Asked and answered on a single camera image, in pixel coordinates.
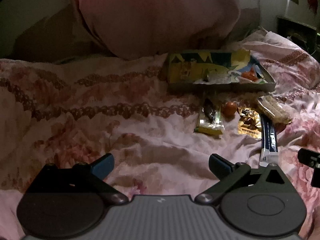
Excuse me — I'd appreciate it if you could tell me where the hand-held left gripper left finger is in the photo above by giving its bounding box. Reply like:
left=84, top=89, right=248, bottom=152
left=26, top=153, right=129, bottom=204

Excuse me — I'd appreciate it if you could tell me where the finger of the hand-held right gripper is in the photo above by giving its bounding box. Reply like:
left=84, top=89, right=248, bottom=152
left=297, top=148, right=320, bottom=188

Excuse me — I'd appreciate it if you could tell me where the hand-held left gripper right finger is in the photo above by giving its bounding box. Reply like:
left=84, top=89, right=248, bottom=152
left=195, top=153, right=288, bottom=204

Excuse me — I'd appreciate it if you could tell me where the yellow snack packet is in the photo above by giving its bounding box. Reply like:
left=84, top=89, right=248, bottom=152
left=194, top=122, right=225, bottom=137

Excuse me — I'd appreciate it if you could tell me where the blue and white stick packet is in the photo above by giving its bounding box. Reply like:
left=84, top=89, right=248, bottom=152
left=259, top=114, right=279, bottom=167

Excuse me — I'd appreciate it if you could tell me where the gold snack packet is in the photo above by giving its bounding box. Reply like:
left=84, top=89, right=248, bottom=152
left=236, top=107, right=263, bottom=135

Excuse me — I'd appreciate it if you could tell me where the clear packet with dark snack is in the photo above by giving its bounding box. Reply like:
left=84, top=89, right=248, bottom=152
left=200, top=97, right=223, bottom=126

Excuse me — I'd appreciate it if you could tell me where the yellow blue cardboard tray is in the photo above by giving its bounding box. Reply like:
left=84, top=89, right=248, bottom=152
left=165, top=50, right=277, bottom=95

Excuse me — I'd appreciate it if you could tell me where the white snack packet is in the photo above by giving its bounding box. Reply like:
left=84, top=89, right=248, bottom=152
left=193, top=70, right=242, bottom=85

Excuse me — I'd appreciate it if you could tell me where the pink floral blanket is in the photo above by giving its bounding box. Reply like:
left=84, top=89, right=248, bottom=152
left=0, top=29, right=320, bottom=240

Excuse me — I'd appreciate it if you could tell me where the small orange tomato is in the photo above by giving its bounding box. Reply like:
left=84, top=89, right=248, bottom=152
left=222, top=101, right=238, bottom=117

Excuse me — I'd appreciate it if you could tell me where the dark wooden side cabinet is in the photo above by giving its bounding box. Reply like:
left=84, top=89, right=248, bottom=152
left=276, top=16, right=319, bottom=53

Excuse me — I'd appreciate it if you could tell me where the brown headboard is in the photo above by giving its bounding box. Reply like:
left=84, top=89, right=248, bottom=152
left=12, top=5, right=113, bottom=58

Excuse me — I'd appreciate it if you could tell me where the white lamp stand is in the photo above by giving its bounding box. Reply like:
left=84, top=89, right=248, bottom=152
left=285, top=0, right=309, bottom=18

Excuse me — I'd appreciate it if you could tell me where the red hanging decoration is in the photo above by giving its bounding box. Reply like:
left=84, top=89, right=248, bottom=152
left=306, top=0, right=319, bottom=14

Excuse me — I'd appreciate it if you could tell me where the large pink pillow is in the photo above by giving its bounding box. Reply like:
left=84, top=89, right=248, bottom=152
left=69, top=0, right=242, bottom=60

